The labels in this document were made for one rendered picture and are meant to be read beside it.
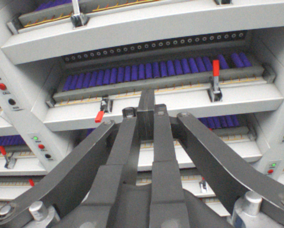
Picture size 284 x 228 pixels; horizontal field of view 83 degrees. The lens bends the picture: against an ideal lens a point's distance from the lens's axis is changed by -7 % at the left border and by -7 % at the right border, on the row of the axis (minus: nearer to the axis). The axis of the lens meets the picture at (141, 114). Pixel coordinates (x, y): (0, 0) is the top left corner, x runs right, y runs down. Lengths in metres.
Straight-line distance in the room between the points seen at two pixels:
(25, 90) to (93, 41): 0.21
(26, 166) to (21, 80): 0.36
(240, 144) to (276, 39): 0.31
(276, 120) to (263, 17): 0.26
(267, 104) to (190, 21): 0.28
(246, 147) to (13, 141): 0.85
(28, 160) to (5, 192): 0.33
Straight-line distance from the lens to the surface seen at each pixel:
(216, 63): 0.42
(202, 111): 0.43
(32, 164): 0.73
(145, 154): 0.56
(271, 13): 0.40
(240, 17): 0.38
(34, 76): 0.52
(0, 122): 0.63
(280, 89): 0.50
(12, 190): 1.02
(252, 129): 0.62
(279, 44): 0.51
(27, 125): 0.55
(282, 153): 0.65
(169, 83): 0.45
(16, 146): 0.80
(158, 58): 0.52
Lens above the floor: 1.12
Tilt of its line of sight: 35 degrees down
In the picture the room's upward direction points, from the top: 10 degrees counter-clockwise
